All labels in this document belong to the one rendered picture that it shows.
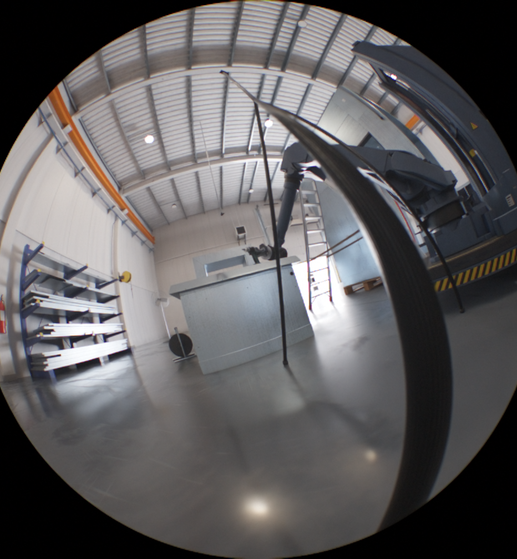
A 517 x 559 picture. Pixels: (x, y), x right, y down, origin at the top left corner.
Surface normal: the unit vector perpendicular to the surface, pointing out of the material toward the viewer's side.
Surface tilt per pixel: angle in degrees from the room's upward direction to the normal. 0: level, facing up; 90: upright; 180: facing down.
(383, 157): 90
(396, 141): 90
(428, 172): 90
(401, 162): 90
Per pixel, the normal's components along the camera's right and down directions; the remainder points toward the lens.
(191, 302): 0.23, -0.22
